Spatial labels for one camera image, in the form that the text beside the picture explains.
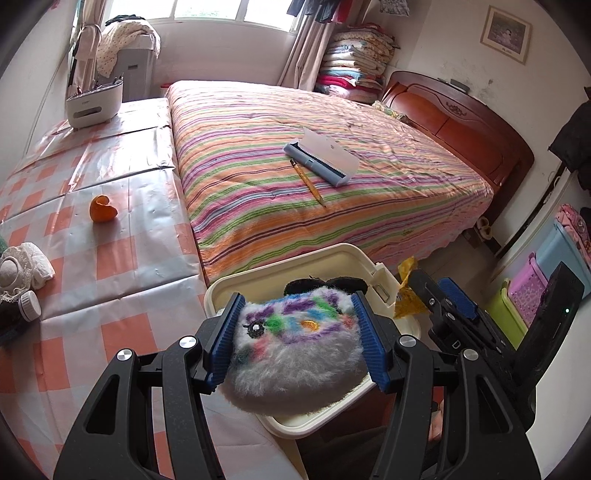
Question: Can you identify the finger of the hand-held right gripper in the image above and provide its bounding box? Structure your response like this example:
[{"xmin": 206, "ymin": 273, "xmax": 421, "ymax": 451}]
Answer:
[
  {"xmin": 409, "ymin": 268, "xmax": 467, "ymax": 356},
  {"xmin": 438, "ymin": 277, "xmax": 513, "ymax": 356}
]

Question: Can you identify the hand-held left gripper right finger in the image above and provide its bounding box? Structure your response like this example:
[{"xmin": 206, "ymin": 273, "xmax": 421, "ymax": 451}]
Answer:
[{"xmin": 349, "ymin": 291, "xmax": 541, "ymax": 480}]

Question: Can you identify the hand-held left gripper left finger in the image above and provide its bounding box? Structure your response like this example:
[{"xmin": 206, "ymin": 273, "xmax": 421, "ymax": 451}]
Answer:
[{"xmin": 53, "ymin": 292, "xmax": 247, "ymax": 480}]

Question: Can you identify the yellow wrapper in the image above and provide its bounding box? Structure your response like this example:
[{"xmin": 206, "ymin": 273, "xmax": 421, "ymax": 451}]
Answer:
[{"xmin": 392, "ymin": 257, "xmax": 430, "ymax": 319}]

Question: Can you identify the fuzzy colourful plush pouch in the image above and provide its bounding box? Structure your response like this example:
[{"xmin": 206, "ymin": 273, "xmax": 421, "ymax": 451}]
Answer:
[{"xmin": 221, "ymin": 274, "xmax": 370, "ymax": 414}]

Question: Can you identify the cream plastic trash bin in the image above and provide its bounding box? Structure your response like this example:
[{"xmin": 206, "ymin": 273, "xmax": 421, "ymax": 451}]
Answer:
[{"xmin": 203, "ymin": 243, "xmax": 423, "ymax": 439}]

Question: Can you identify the person's right hand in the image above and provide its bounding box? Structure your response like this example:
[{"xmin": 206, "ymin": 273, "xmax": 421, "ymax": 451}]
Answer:
[{"xmin": 428, "ymin": 401, "xmax": 448, "ymax": 440}]

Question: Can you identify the purple plastic basket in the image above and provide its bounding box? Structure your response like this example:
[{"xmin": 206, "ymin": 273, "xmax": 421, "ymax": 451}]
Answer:
[{"xmin": 508, "ymin": 253, "xmax": 552, "ymax": 328}]

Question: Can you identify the green plastic basket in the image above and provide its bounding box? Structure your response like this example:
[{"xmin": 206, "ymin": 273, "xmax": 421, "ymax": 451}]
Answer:
[{"xmin": 487, "ymin": 279, "xmax": 529, "ymax": 347}]

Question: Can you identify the blue plastic storage bin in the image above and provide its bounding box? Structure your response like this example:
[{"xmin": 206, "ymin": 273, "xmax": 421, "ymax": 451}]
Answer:
[{"xmin": 536, "ymin": 219, "xmax": 591, "ymax": 296}]

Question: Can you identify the pink patterned bag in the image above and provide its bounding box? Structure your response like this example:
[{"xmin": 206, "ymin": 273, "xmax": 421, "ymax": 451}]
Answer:
[{"xmin": 554, "ymin": 204, "xmax": 591, "ymax": 252}]

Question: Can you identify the striped bed blanket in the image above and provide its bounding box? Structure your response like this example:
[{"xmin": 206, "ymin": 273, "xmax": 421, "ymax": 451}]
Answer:
[{"xmin": 164, "ymin": 79, "xmax": 497, "ymax": 282}]

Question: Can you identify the yellow pencil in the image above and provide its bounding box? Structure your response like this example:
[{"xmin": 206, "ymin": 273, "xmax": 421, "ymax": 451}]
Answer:
[{"xmin": 289, "ymin": 158, "xmax": 327, "ymax": 207}]

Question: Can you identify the blue white pen case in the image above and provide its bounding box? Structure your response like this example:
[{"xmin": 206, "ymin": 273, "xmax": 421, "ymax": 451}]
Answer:
[{"xmin": 283, "ymin": 128, "xmax": 361, "ymax": 188}]

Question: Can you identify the orange peel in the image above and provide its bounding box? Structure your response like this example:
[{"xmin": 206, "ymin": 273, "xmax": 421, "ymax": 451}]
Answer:
[{"xmin": 89, "ymin": 195, "xmax": 118, "ymax": 224}]

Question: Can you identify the wooden bed headboard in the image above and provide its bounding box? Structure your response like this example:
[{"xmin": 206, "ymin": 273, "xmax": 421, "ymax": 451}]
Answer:
[{"xmin": 379, "ymin": 70, "xmax": 535, "ymax": 222}]

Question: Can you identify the floral pillow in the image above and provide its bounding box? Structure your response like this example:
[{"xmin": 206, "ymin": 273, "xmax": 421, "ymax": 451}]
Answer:
[{"xmin": 372, "ymin": 99, "xmax": 409, "ymax": 123}]

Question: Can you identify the dark hanging jacket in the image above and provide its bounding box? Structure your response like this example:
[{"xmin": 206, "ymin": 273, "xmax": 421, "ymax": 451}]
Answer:
[{"xmin": 549, "ymin": 99, "xmax": 591, "ymax": 190}]

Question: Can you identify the bottle with white cap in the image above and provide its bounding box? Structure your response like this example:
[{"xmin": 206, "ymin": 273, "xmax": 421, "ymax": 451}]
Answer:
[{"xmin": 18, "ymin": 290, "xmax": 42, "ymax": 321}]

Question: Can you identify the stack of folded quilts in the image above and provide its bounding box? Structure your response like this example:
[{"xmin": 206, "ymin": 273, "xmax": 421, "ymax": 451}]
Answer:
[{"xmin": 314, "ymin": 25, "xmax": 398, "ymax": 104}]

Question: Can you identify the white desk organizer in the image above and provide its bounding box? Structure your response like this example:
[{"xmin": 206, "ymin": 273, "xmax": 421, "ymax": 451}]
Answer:
[{"xmin": 65, "ymin": 76, "xmax": 125, "ymax": 130}]

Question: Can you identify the beige window curtain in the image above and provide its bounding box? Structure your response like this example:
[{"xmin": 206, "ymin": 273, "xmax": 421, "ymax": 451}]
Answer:
[
  {"xmin": 78, "ymin": 0, "xmax": 109, "ymax": 28},
  {"xmin": 277, "ymin": 16, "xmax": 338, "ymax": 90}
]

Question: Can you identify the white floor appliance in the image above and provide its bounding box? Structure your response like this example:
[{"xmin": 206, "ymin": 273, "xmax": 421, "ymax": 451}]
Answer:
[{"xmin": 111, "ymin": 44, "xmax": 160, "ymax": 100}]

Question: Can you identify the row of hanging clothes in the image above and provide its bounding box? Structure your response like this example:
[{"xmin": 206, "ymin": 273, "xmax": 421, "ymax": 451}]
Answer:
[{"xmin": 286, "ymin": 0, "xmax": 411, "ymax": 24}]

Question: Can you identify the polka dot cloth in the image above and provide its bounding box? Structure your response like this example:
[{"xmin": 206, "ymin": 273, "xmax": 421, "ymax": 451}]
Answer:
[{"xmin": 95, "ymin": 18, "xmax": 160, "ymax": 79}]

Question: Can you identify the bedroom window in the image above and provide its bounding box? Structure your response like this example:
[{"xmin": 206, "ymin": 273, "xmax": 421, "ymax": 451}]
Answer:
[{"xmin": 104, "ymin": 0, "xmax": 305, "ymax": 33}]

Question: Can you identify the framed wall picture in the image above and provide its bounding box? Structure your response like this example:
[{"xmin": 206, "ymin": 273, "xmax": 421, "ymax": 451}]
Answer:
[{"xmin": 480, "ymin": 6, "xmax": 532, "ymax": 64}]

